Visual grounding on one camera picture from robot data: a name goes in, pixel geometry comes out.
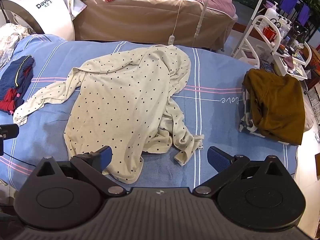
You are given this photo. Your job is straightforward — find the black cable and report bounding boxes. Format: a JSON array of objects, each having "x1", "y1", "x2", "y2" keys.
[{"x1": 0, "y1": 154, "x2": 36, "y2": 167}]

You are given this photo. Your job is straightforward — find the white beauty machine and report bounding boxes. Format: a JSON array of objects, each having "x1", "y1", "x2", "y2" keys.
[{"x1": 0, "y1": 0, "x2": 73, "y2": 41}]

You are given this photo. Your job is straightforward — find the purple chair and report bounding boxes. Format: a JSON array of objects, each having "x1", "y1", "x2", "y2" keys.
[{"x1": 279, "y1": 0, "x2": 298, "y2": 16}]

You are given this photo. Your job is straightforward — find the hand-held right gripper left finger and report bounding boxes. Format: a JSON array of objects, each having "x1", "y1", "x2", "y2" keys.
[{"x1": 33, "y1": 145, "x2": 127, "y2": 197}]

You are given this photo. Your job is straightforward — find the brown covered massage bed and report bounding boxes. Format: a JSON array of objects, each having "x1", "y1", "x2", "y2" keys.
[{"x1": 75, "y1": 0, "x2": 238, "y2": 51}]

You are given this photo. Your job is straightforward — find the blue white checked garment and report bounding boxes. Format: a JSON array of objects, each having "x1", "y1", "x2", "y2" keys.
[{"x1": 239, "y1": 90, "x2": 288, "y2": 144}]

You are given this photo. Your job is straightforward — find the red mug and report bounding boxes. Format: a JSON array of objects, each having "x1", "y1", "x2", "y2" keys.
[{"x1": 262, "y1": 26, "x2": 277, "y2": 43}]

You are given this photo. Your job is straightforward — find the floral quilt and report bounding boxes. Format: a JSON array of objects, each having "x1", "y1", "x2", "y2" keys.
[{"x1": 0, "y1": 23, "x2": 31, "y2": 68}]

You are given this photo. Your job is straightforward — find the navy and red folded clothes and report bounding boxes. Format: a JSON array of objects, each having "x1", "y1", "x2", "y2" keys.
[{"x1": 0, "y1": 55, "x2": 35, "y2": 116}]

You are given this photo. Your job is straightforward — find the blue striped bed sheet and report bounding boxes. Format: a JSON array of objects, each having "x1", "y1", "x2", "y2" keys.
[{"x1": 0, "y1": 34, "x2": 299, "y2": 193}]

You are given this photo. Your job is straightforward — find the white cable with remote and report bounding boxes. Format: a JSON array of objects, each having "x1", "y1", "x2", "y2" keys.
[{"x1": 168, "y1": 0, "x2": 183, "y2": 46}]

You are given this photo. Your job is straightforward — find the cream polka dot shirt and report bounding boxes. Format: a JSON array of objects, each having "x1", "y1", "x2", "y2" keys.
[{"x1": 13, "y1": 44, "x2": 205, "y2": 184}]

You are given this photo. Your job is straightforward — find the brown folded garment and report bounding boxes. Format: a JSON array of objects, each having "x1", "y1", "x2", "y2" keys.
[{"x1": 242, "y1": 69, "x2": 306, "y2": 145}]

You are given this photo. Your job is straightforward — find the white trolley cart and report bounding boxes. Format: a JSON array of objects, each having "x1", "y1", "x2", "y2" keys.
[{"x1": 231, "y1": 15, "x2": 313, "y2": 81}]

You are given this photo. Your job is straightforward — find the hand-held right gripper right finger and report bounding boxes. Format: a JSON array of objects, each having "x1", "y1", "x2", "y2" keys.
[{"x1": 192, "y1": 146, "x2": 291, "y2": 197}]

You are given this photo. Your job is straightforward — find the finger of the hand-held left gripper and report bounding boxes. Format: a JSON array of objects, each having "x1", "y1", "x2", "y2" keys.
[{"x1": 0, "y1": 124, "x2": 20, "y2": 140}]

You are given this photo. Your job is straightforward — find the green white papers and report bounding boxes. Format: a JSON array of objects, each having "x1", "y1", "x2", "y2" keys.
[{"x1": 70, "y1": 0, "x2": 87, "y2": 20}]

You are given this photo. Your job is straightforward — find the white pump bottle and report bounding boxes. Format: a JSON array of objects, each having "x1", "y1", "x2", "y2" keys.
[{"x1": 264, "y1": 2, "x2": 279, "y2": 28}]

